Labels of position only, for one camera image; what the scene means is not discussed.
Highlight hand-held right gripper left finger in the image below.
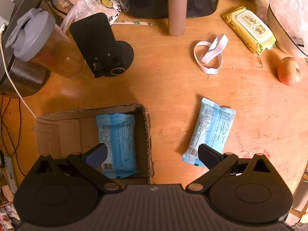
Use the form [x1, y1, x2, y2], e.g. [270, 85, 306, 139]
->
[31, 143, 122, 193]

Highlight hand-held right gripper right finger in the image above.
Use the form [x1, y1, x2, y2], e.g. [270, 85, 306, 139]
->
[185, 144, 275, 193]

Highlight blue wet wipes packet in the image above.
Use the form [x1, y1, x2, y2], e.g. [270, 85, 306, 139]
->
[96, 113, 140, 179]
[182, 97, 236, 167]

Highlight cardboard box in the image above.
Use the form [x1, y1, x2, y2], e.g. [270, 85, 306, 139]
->
[36, 103, 154, 184]

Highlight round wooden desktop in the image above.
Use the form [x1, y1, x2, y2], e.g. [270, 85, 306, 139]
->
[0, 0, 308, 199]

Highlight white power strip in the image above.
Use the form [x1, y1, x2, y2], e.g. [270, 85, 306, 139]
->
[0, 154, 18, 194]

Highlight silver rice cooker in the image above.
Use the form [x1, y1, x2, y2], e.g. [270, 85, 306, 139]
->
[0, 0, 52, 99]

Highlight clear cup with grey lid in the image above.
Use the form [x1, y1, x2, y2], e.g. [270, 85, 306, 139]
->
[5, 8, 86, 80]

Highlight apple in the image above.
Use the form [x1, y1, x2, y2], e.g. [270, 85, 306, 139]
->
[277, 56, 303, 87]

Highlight black phone stand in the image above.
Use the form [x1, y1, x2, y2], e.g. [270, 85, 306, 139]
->
[70, 13, 134, 79]

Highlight yellow wet wipes pack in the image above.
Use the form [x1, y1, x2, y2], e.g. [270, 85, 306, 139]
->
[221, 6, 277, 53]

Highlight wrapped chopsticks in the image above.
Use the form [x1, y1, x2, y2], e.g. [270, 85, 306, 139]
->
[111, 20, 154, 27]

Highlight white round pot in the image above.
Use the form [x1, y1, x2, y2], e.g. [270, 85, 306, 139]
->
[267, 0, 308, 59]

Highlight white plastic bag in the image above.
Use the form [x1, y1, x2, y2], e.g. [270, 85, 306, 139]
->
[62, 0, 128, 33]

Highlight dark blue air fryer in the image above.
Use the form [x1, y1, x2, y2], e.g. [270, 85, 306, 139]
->
[115, 0, 225, 37]

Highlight white power cable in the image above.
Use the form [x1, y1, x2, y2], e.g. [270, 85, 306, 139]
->
[0, 23, 38, 119]

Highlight black charging cable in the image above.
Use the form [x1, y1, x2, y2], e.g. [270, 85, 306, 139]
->
[0, 95, 27, 177]

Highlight white elastic strap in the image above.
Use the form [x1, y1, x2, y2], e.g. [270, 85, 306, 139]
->
[194, 34, 229, 74]

